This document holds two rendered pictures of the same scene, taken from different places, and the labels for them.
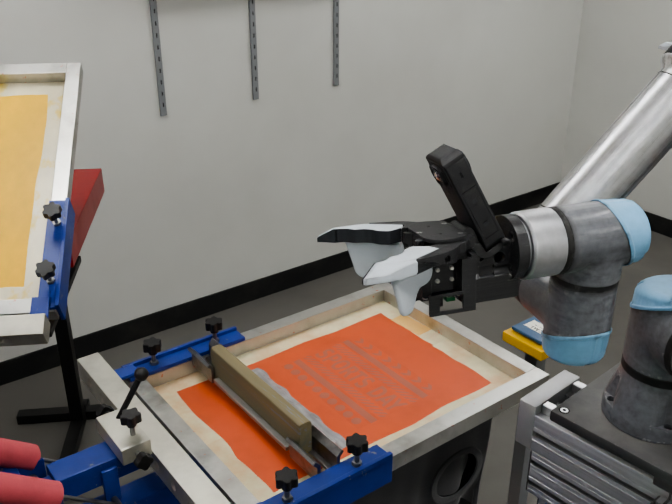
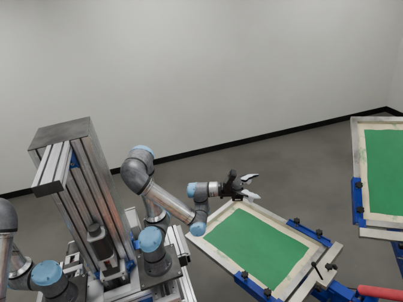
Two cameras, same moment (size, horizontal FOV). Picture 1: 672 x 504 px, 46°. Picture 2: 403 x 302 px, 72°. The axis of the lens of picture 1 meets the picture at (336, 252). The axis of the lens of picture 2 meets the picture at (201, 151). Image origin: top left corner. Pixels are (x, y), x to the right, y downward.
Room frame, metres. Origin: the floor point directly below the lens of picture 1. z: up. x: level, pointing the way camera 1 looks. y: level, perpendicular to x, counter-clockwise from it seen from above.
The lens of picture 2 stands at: (1.73, 0.27, 2.51)
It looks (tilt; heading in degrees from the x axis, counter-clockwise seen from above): 30 degrees down; 209
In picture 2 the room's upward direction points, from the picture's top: 9 degrees counter-clockwise
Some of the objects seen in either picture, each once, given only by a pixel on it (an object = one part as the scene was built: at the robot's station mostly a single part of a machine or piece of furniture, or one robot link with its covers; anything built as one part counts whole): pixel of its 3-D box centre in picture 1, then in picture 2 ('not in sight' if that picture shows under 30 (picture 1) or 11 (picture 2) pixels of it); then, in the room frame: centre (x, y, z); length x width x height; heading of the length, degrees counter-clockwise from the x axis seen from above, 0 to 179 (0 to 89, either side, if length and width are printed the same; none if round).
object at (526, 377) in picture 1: (336, 381); not in sight; (1.51, 0.00, 0.97); 0.79 x 0.58 x 0.04; 127
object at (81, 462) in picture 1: (98, 465); not in sight; (1.17, 0.45, 1.02); 0.17 x 0.06 x 0.05; 127
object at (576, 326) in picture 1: (570, 307); (201, 207); (0.81, -0.28, 1.56); 0.11 x 0.08 x 0.11; 18
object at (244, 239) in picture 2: not in sight; (271, 244); (0.52, 0.01, 1.05); 1.08 x 0.61 x 0.23; 67
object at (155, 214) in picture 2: not in sight; (149, 195); (0.88, -0.54, 1.63); 0.15 x 0.12 x 0.55; 18
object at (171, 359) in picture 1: (186, 361); not in sight; (1.59, 0.36, 0.97); 0.30 x 0.05 x 0.07; 127
